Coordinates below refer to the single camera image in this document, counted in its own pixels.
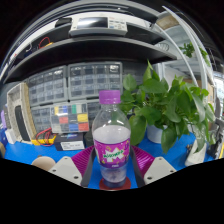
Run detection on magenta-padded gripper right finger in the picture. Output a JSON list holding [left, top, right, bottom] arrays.
[[129, 145, 177, 189]]

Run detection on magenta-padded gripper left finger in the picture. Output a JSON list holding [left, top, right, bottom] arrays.
[[47, 145, 98, 188]]

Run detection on clear bottle with purple cap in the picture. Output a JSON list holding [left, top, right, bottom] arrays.
[[91, 89, 132, 189]]

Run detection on black box with white label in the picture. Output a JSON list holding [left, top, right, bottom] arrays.
[[53, 132, 86, 152]]

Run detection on yellow multimeter with red leads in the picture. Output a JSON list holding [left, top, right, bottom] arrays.
[[31, 128, 57, 147]]

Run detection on black flat case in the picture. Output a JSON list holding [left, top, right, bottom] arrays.
[[83, 129, 96, 148]]

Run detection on white plastic device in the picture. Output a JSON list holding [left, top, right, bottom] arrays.
[[184, 139, 208, 167]]

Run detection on clear box with coloured parts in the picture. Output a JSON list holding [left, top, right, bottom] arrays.
[[49, 103, 90, 134]]

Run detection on black flat device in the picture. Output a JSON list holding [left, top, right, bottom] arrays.
[[14, 105, 32, 142]]

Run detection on green potted plant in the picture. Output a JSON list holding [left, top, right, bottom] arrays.
[[118, 59, 218, 154]]

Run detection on beige perforated tray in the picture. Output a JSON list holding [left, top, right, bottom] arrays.
[[6, 82, 38, 143]]

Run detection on white rack shelf unit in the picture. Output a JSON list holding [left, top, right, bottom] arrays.
[[156, 6, 224, 134]]

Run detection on dark grey wall shelf unit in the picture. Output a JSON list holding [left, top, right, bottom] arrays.
[[3, 13, 178, 84]]

